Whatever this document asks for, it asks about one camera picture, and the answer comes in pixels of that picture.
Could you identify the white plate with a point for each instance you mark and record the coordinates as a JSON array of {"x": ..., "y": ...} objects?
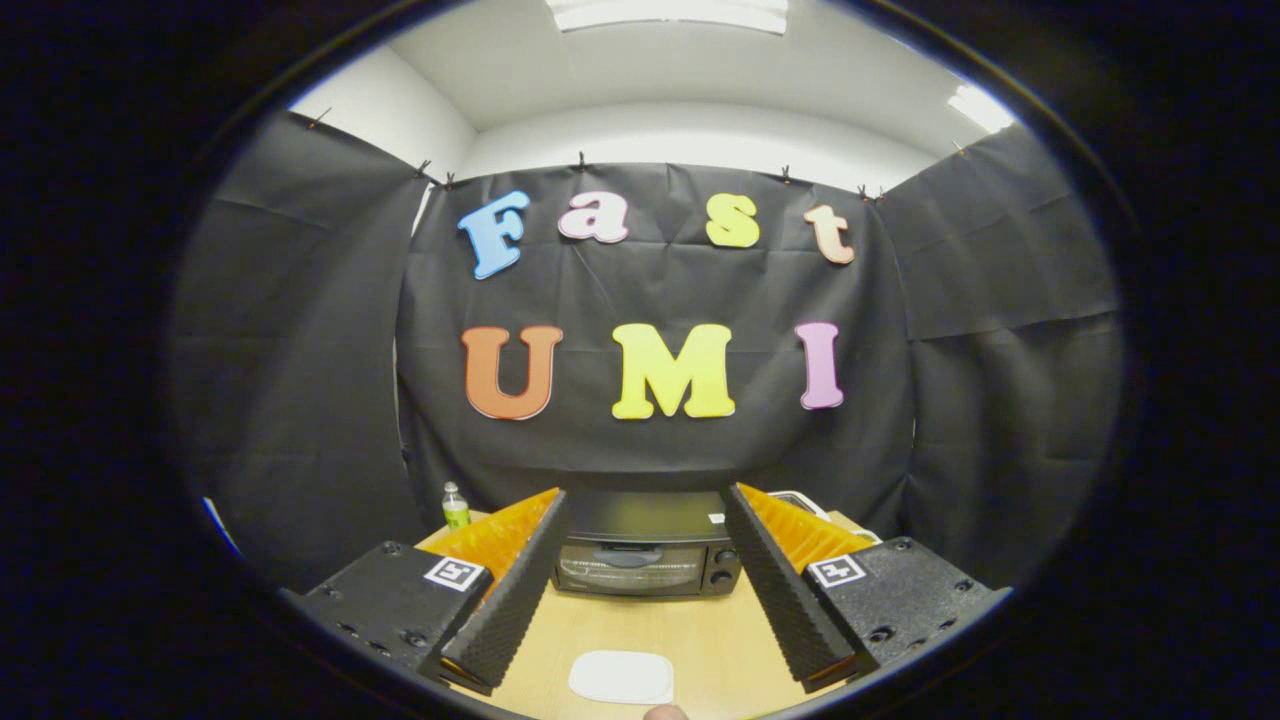
[{"x": 620, "y": 678}]

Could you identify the large ceiling light panel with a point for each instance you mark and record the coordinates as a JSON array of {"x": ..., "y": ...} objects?
[{"x": 665, "y": 12}]

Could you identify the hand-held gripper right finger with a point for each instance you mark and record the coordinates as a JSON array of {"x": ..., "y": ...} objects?
[{"x": 775, "y": 590}]

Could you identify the white pop-up toaster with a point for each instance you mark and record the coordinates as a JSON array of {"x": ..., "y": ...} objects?
[{"x": 810, "y": 499}]

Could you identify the black toaster oven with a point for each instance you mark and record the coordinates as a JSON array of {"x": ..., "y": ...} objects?
[{"x": 640, "y": 515}]

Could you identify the small ceiling light panel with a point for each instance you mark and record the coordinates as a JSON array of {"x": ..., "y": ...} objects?
[{"x": 980, "y": 108}]

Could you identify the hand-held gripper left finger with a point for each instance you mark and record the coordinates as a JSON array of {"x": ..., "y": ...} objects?
[{"x": 520, "y": 595}]

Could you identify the green label plastic bottle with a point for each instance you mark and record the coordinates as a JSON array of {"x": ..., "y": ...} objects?
[{"x": 456, "y": 510}]

